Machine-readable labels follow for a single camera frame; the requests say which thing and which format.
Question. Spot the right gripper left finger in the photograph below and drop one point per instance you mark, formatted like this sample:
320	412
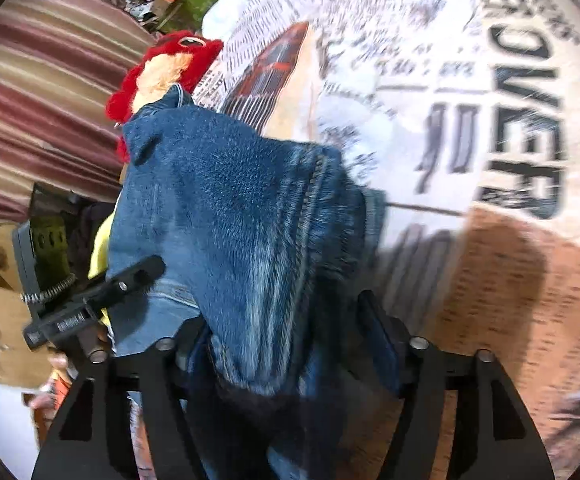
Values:
90	436

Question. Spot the green patterned storage box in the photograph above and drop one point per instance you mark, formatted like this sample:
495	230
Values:
184	15

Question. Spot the red plush toy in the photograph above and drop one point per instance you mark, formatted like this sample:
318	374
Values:
178	59

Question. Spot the person left hand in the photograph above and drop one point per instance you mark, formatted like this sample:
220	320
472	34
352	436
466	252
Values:
54	391

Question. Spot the striped red brown curtain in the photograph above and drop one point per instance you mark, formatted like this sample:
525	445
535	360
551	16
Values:
60	60

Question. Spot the blue denim vest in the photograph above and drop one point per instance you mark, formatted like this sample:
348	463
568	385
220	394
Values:
266	240

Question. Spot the printed newspaper pattern bedspread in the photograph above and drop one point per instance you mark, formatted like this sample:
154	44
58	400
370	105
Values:
465	114

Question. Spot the yellow garment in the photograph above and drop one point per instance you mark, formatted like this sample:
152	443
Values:
98	259

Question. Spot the wooden board on nightstand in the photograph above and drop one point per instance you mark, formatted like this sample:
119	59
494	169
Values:
19	366

